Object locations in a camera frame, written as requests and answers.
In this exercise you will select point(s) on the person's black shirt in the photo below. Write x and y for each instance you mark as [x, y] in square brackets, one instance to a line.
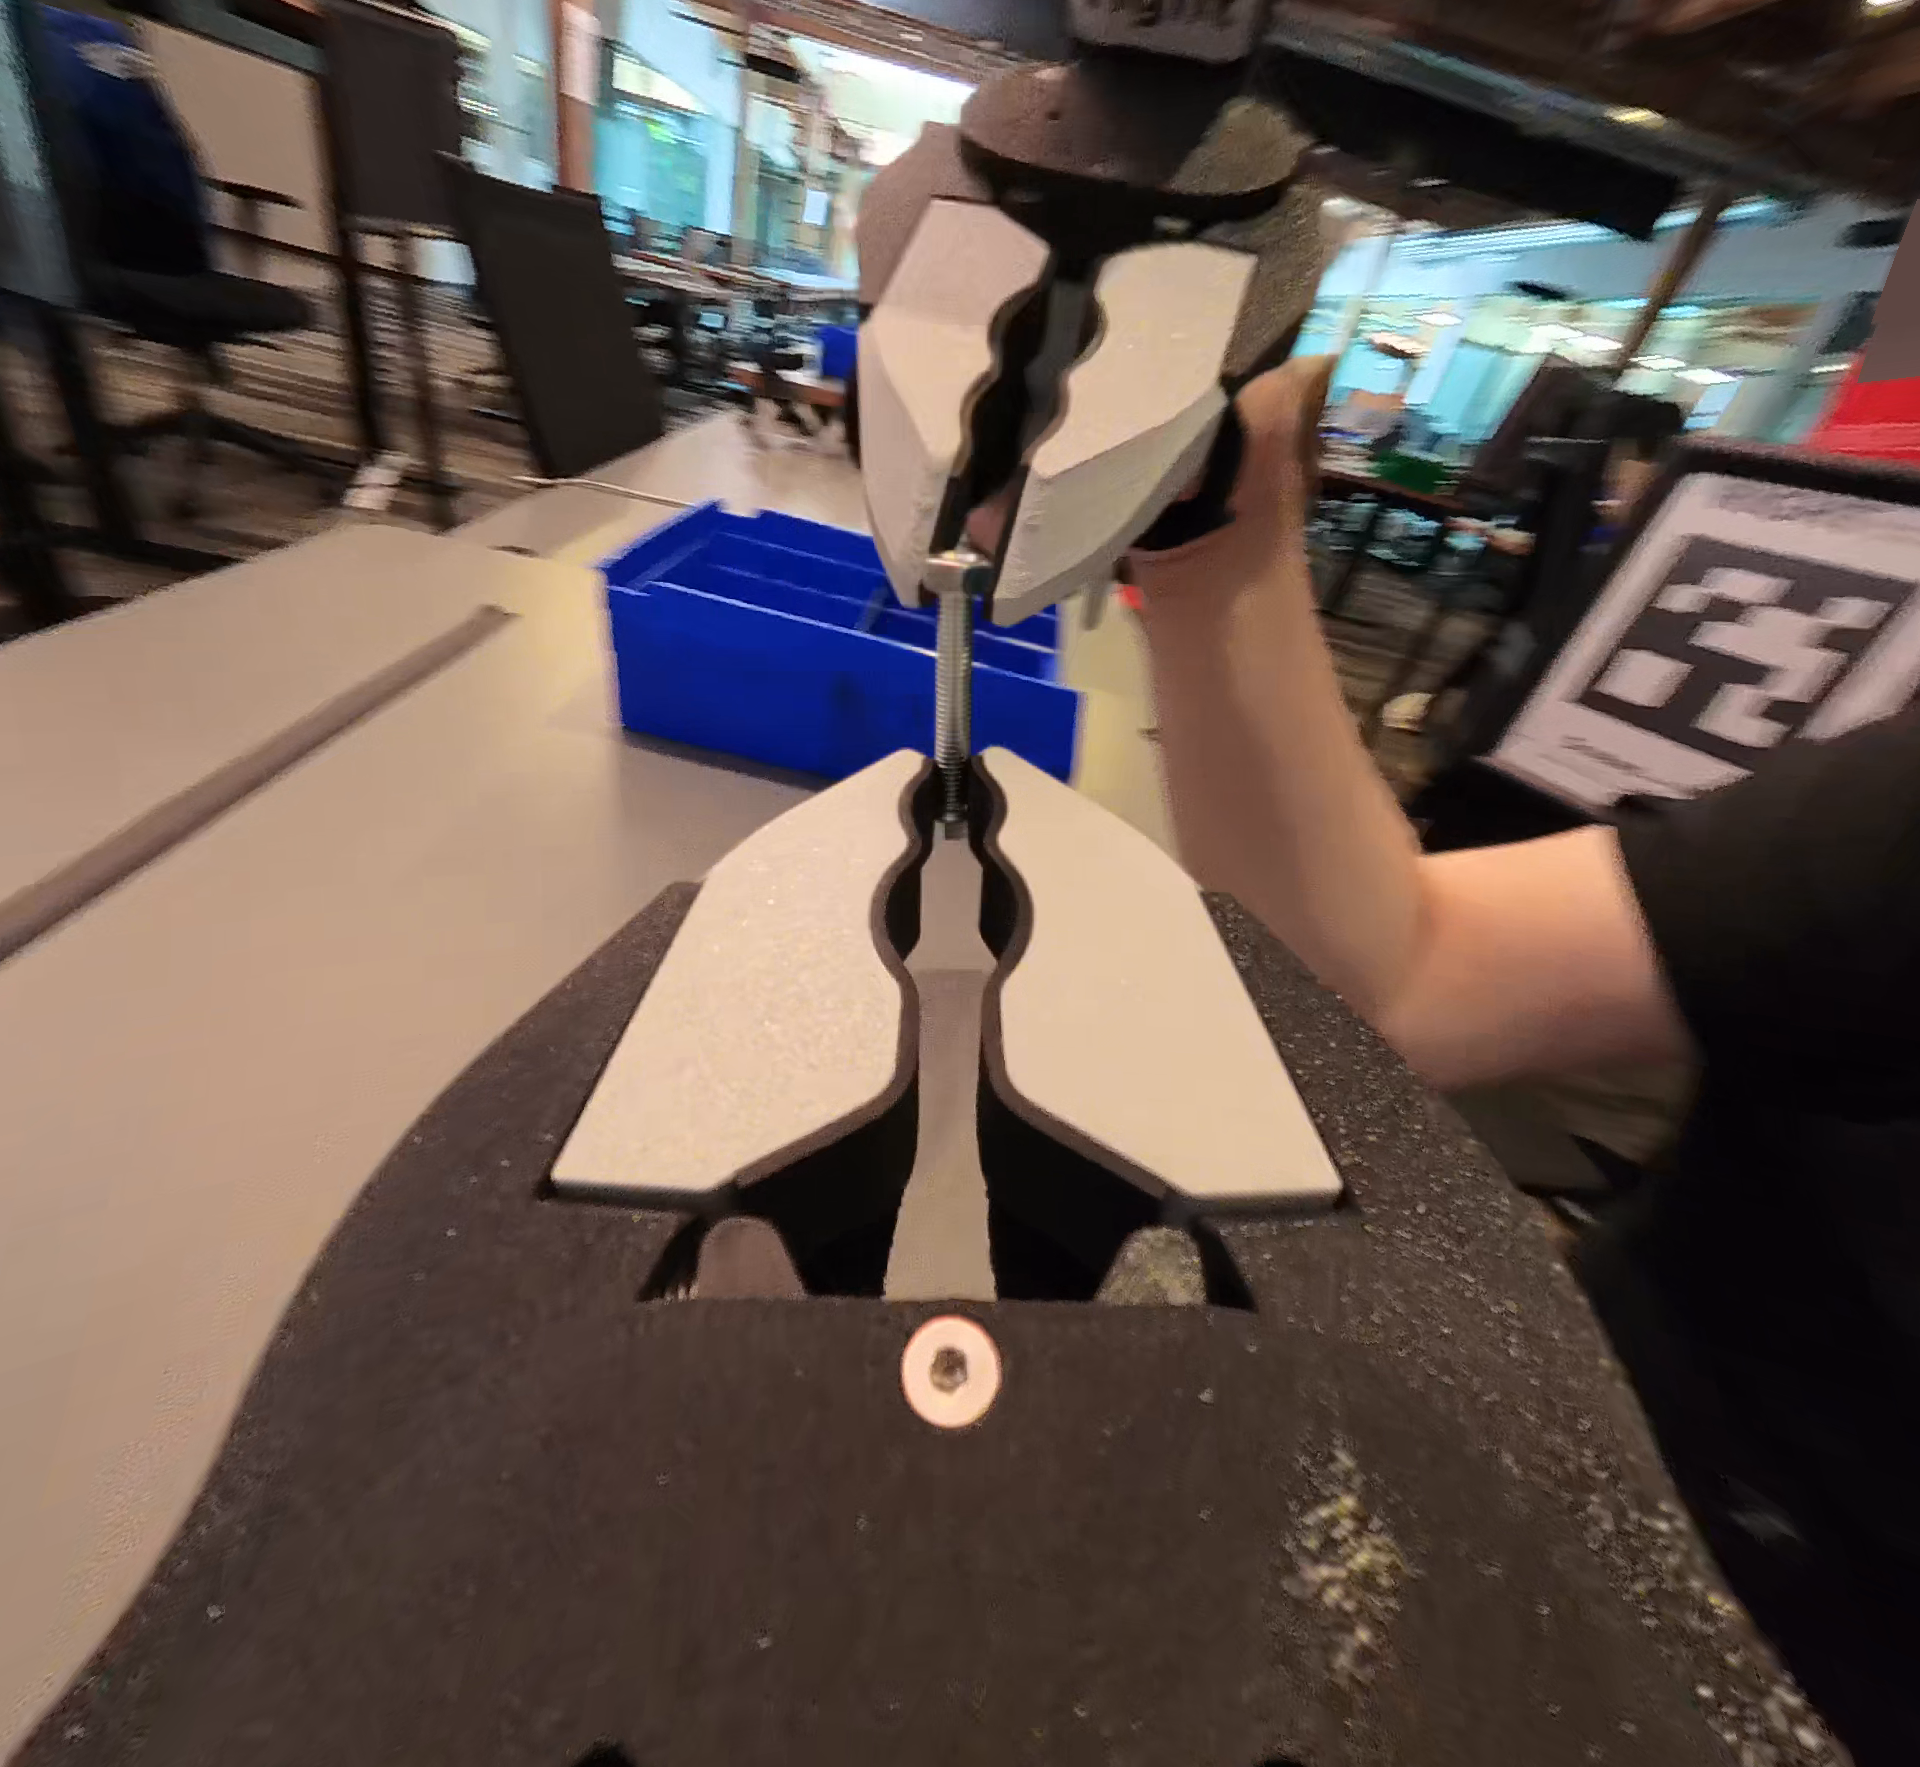
[1800, 1048]

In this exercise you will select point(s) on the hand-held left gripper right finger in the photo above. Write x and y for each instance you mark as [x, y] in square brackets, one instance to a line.
[1140, 1032]

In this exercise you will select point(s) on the person's right hand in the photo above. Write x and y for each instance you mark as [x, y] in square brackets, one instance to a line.
[1274, 476]

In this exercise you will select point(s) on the black office chair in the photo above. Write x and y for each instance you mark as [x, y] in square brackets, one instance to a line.
[195, 304]

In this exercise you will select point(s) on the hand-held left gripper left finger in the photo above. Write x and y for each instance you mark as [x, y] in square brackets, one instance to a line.
[751, 1018]

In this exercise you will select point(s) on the blue divided parts bin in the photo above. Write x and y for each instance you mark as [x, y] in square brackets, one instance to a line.
[781, 688]

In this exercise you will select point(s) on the black and white marker board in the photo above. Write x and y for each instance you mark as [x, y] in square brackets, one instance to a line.
[1725, 628]

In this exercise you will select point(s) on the blue jacket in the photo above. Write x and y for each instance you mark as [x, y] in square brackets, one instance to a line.
[120, 146]

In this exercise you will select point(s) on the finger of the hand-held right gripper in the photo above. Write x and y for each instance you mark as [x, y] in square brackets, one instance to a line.
[915, 372]
[1155, 416]

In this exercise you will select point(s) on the silver threaded bolt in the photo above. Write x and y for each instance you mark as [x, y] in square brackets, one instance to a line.
[955, 688]

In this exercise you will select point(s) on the black panel on stand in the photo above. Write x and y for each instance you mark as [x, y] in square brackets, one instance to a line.
[391, 116]

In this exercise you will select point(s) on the person's right forearm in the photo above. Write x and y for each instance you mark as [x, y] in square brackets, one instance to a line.
[1351, 868]

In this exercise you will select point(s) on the silver hex nut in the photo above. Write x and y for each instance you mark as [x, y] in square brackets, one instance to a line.
[955, 830]

